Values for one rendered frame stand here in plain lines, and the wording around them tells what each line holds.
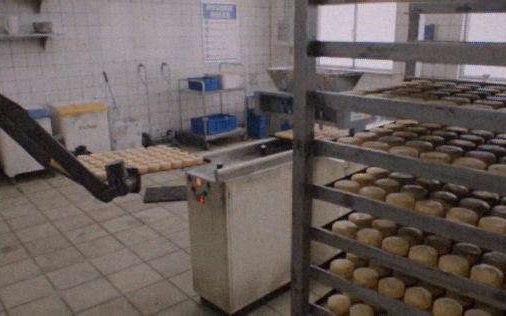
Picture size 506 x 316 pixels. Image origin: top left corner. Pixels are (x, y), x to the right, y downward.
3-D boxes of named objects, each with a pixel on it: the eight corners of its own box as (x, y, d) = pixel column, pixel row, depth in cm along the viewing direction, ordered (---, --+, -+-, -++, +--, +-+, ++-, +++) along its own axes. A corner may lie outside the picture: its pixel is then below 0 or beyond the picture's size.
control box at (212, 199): (192, 195, 238) (190, 170, 234) (220, 206, 222) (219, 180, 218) (186, 196, 236) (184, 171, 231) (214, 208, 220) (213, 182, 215)
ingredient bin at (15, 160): (9, 188, 458) (-5, 116, 435) (-3, 174, 504) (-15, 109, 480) (61, 178, 492) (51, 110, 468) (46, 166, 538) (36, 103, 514)
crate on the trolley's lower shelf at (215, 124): (219, 126, 675) (219, 113, 668) (237, 129, 651) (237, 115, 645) (190, 132, 634) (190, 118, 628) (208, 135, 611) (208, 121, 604)
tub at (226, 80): (220, 85, 663) (220, 71, 657) (242, 87, 636) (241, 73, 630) (202, 87, 637) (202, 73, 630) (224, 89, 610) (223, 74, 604)
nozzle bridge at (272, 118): (287, 133, 319) (287, 85, 308) (374, 151, 271) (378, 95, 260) (253, 141, 296) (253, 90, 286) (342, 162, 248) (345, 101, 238)
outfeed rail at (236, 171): (413, 125, 351) (414, 116, 349) (416, 125, 349) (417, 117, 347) (214, 182, 214) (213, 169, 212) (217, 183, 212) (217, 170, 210)
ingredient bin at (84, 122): (70, 175, 499) (60, 109, 476) (55, 163, 546) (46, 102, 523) (116, 167, 532) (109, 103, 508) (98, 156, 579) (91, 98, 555)
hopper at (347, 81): (294, 87, 302) (294, 66, 297) (364, 94, 264) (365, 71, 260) (264, 90, 282) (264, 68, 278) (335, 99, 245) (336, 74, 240)
